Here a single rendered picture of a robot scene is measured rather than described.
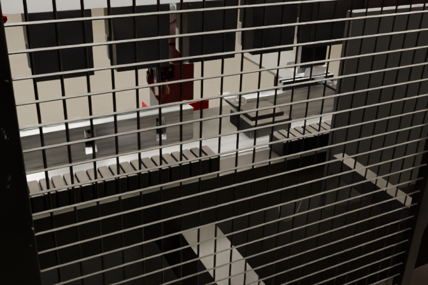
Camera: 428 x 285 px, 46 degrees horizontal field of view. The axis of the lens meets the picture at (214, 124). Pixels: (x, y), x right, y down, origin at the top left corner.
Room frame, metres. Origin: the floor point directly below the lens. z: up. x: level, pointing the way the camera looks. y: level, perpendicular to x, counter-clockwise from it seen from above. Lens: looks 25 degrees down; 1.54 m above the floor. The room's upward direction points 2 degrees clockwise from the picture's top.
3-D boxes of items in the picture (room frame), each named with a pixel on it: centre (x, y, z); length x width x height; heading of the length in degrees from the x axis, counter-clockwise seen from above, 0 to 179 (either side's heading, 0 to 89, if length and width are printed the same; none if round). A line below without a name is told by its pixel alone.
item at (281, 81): (1.54, -0.29, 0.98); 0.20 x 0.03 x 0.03; 118
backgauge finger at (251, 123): (1.25, -0.08, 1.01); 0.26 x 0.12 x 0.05; 28
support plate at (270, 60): (1.68, -0.23, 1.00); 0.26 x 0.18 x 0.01; 28
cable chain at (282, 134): (1.10, -0.31, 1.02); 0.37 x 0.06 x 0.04; 118
